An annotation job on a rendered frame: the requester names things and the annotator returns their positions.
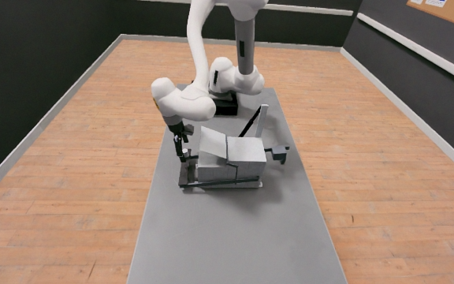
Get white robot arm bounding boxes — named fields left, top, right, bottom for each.
left=151, top=0, right=268, bottom=125

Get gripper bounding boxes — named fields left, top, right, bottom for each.
left=168, top=121, right=189, bottom=163

